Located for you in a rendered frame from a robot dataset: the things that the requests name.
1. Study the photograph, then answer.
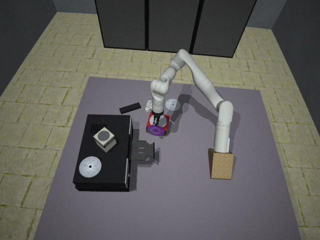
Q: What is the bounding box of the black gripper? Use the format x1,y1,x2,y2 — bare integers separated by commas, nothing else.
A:
151,110,164,126

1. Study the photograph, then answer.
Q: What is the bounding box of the silver cd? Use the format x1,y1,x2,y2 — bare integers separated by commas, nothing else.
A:
165,99,181,111
149,115,167,128
79,156,102,178

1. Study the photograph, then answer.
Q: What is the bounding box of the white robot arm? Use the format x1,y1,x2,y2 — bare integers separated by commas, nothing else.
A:
145,49,234,153

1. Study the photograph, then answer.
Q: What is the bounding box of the black flat bar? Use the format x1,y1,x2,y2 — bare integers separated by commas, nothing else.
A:
119,102,141,114

